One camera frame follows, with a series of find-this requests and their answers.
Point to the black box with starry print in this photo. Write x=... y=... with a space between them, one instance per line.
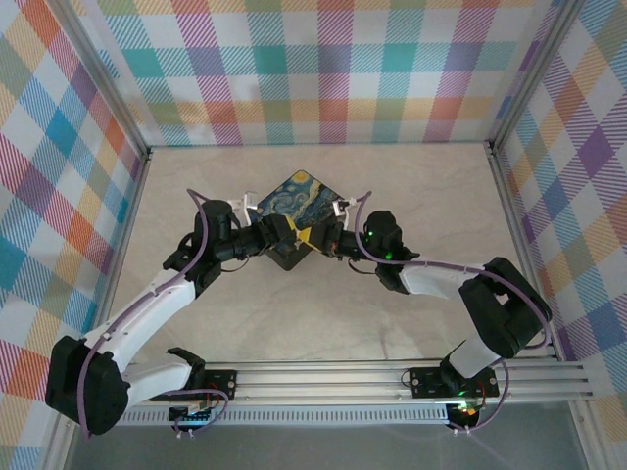
x=294 y=196

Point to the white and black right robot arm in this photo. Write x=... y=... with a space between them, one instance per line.
x=426 y=281

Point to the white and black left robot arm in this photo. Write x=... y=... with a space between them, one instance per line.
x=147 y=313

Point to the circuit board with green lights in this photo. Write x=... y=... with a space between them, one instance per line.
x=193 y=417

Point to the round black controller board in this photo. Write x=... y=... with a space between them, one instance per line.
x=465 y=415

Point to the aluminium table side rail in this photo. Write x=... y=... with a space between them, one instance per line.
x=128 y=220
x=520 y=245

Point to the aluminium mounting rail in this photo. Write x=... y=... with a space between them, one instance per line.
x=318 y=382

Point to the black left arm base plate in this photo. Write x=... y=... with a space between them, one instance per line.
x=223 y=382

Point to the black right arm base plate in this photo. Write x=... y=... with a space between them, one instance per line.
x=426 y=382

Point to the aluminium frame post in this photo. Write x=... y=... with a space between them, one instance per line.
x=108 y=88
x=534 y=78

